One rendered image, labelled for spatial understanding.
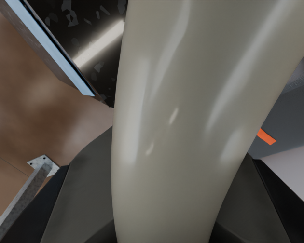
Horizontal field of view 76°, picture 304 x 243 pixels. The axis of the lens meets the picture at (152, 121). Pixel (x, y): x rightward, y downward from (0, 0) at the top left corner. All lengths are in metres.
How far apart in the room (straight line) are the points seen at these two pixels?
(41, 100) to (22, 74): 0.17
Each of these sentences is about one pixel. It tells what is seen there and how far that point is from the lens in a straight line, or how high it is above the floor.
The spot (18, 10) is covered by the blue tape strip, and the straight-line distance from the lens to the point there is 0.21.
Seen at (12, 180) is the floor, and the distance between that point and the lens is 2.13.
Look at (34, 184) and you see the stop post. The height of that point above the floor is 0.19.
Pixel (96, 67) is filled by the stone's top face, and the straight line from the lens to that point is 0.16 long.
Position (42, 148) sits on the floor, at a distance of 1.66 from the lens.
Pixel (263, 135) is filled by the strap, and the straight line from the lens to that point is 1.41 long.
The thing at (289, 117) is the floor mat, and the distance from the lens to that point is 1.40.
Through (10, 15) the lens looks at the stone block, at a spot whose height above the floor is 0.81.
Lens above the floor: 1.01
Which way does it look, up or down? 55 degrees down
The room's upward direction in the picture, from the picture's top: 174 degrees counter-clockwise
